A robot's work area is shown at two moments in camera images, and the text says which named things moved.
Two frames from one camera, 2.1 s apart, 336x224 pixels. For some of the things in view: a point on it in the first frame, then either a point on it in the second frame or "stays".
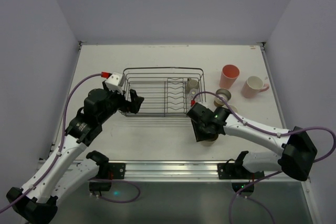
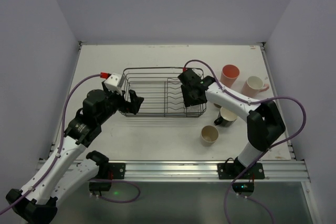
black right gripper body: [198, 128] -> [191, 94]
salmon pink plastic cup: [229, 75] stays
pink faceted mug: [253, 86] stays
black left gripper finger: [136, 102] stays
